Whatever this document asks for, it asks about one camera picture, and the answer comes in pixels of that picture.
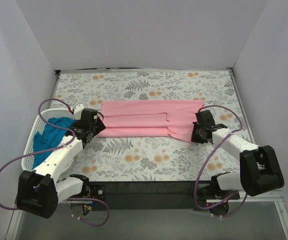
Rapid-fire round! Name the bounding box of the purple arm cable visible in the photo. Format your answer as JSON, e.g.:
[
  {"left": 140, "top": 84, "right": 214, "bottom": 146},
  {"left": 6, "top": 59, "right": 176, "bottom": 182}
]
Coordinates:
[
  {"left": 192, "top": 104, "right": 249, "bottom": 218},
  {"left": 0, "top": 98, "right": 110, "bottom": 228}
]

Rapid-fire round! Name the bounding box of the floral patterned table cloth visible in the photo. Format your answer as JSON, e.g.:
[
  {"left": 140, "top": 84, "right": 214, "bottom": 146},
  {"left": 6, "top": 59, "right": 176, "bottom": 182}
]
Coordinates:
[{"left": 50, "top": 70, "right": 244, "bottom": 181}]

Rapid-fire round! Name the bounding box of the pink t shirt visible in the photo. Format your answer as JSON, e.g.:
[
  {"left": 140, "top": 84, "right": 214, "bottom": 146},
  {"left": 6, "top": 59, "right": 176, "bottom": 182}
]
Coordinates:
[{"left": 98, "top": 99, "right": 205, "bottom": 143}]

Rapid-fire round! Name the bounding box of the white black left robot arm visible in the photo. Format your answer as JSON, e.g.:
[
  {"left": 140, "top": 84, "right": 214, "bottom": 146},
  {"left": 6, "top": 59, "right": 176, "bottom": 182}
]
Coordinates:
[{"left": 16, "top": 104, "right": 106, "bottom": 219}]

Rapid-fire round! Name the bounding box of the white plastic laundry basket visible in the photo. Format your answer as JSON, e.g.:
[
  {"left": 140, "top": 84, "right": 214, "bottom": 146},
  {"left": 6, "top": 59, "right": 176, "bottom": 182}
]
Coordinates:
[{"left": 21, "top": 108, "right": 76, "bottom": 171}]

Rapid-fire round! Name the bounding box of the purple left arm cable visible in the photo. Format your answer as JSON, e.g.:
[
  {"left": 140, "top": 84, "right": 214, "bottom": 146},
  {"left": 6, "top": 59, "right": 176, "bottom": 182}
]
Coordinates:
[{"left": 0, "top": 98, "right": 110, "bottom": 228}]

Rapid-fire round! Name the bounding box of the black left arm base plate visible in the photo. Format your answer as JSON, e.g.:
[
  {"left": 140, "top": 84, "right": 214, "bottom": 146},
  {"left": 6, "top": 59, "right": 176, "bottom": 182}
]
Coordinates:
[{"left": 69, "top": 184, "right": 106, "bottom": 201}]

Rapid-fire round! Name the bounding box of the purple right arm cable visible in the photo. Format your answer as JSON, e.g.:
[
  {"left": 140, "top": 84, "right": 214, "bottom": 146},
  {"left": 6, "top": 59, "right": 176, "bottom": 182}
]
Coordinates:
[{"left": 192, "top": 104, "right": 249, "bottom": 218}]

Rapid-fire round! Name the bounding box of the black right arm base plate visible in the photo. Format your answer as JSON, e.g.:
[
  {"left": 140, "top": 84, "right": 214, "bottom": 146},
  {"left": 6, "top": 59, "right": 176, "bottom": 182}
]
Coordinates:
[{"left": 195, "top": 181, "right": 240, "bottom": 202}]

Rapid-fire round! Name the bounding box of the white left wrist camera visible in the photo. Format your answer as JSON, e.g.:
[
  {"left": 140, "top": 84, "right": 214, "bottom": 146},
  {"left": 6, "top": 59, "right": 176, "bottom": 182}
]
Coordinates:
[{"left": 68, "top": 103, "right": 85, "bottom": 120}]

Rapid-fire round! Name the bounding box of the blue t shirt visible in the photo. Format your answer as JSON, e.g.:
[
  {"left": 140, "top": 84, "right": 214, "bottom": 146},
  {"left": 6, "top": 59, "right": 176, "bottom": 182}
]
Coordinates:
[{"left": 32, "top": 117, "right": 76, "bottom": 169}]

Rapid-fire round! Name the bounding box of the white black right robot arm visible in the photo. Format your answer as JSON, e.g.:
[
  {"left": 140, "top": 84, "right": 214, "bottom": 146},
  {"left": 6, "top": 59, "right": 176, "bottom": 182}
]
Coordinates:
[{"left": 191, "top": 110, "right": 285, "bottom": 199}]

